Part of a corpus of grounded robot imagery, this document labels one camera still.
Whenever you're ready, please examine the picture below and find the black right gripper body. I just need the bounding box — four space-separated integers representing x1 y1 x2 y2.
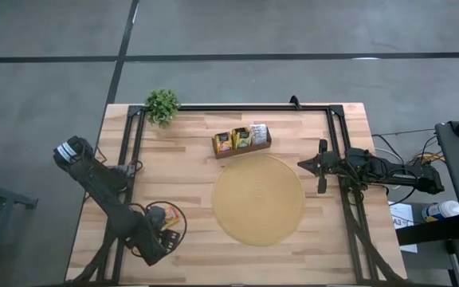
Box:
316 138 341 195

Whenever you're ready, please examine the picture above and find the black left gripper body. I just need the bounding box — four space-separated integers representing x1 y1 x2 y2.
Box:
133 217 167 267

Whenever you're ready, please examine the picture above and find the white orange tea packet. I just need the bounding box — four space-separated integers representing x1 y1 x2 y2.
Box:
249 123 269 146

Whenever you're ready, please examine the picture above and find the round woven straw placemat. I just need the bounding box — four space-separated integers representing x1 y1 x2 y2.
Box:
211 154 307 247

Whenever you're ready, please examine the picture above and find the brown wooden tea box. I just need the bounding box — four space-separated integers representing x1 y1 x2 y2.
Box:
211 123 273 160

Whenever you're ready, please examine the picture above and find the green yellow tea packet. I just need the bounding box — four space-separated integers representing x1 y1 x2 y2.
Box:
231 127 253 150

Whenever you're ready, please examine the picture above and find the white paper sheet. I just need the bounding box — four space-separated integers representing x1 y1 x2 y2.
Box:
387 201 418 254

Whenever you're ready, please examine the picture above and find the white blue bottle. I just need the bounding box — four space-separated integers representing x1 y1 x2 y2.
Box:
421 200 459 223

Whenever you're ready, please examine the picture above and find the green plant white pot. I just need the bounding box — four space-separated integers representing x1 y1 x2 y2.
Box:
144 88 182 128

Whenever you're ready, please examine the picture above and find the grey metal stand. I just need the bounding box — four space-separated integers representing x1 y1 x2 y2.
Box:
0 159 39 287

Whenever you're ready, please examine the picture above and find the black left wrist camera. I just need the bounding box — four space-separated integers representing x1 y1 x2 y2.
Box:
146 205 167 228

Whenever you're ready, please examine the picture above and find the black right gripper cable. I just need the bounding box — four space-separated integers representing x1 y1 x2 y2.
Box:
339 157 418 206

